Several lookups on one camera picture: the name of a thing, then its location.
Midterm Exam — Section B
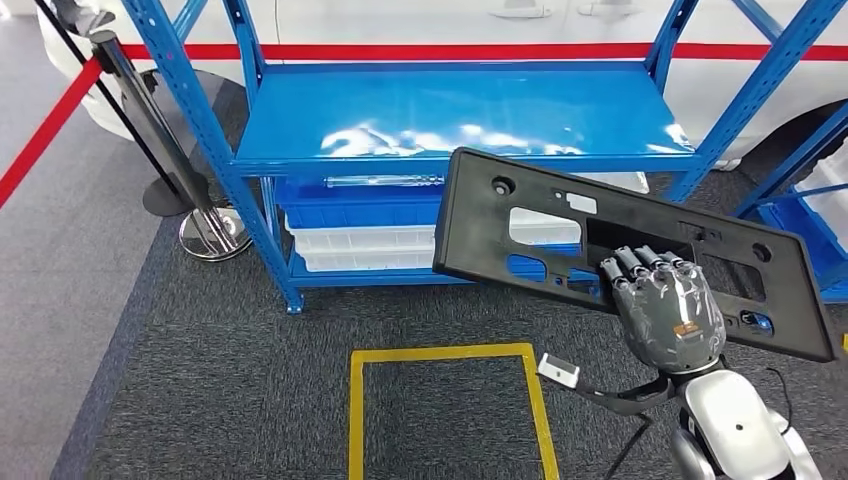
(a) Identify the dark base stanchion post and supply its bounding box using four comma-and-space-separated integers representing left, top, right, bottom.
33, 0, 195, 219

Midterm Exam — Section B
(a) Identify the black plastic frame part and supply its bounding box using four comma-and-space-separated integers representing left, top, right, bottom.
431, 146, 839, 364

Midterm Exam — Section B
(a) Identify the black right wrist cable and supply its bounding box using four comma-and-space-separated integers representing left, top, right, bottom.
599, 411, 656, 480

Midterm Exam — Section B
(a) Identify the yellow floor tape square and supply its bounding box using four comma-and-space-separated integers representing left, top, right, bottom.
347, 342, 561, 480

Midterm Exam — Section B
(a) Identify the blue steel shelf rack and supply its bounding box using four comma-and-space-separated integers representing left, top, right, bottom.
119, 0, 848, 316
731, 99, 848, 306

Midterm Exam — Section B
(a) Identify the chrome base stanchion post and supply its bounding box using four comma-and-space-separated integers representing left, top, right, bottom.
89, 29, 254, 263

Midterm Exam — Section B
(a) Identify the blue storage bin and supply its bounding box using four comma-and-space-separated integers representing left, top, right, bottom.
273, 177, 446, 230

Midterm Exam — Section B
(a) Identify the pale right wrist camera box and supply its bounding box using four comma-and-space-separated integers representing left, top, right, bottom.
536, 352, 581, 390

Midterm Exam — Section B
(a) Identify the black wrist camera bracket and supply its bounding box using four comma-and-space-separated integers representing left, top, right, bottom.
569, 374, 677, 417

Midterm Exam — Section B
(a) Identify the white storage bin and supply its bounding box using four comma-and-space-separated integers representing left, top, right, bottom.
293, 246, 439, 274
574, 170, 651, 195
283, 208, 583, 254

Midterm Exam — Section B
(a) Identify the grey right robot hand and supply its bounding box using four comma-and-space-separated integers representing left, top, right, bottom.
599, 245, 728, 377

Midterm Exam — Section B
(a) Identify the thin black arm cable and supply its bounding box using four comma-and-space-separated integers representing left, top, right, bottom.
761, 366, 795, 439

